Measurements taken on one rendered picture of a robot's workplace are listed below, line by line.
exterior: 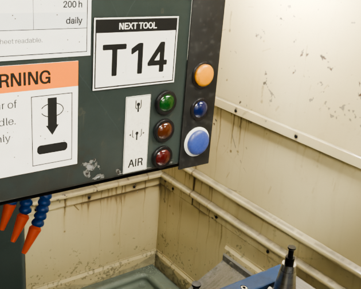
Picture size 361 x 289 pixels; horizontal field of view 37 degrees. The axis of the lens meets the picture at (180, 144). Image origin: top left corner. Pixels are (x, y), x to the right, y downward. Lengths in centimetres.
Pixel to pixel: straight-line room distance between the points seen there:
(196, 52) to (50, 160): 20
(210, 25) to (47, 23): 19
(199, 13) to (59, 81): 17
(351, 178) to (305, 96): 24
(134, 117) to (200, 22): 12
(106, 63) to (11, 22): 10
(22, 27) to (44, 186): 16
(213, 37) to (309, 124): 86
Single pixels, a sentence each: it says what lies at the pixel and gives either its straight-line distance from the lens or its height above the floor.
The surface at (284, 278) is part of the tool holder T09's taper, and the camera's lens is 103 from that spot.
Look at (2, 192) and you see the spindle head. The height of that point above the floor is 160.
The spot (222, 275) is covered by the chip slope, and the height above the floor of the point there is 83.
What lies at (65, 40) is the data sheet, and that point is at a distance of 51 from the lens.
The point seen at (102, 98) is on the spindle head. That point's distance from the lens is 55.
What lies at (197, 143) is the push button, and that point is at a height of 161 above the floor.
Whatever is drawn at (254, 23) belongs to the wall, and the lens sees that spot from 156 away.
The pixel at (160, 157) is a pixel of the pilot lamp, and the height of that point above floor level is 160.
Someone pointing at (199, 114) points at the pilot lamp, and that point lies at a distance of 62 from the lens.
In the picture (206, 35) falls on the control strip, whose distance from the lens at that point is 60.
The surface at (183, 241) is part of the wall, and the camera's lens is 200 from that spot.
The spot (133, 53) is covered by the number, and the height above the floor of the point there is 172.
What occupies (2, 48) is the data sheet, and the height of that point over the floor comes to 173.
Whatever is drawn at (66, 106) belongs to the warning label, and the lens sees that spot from 53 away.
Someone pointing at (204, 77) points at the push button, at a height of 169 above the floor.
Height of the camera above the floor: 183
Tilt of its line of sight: 21 degrees down
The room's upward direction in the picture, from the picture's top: 5 degrees clockwise
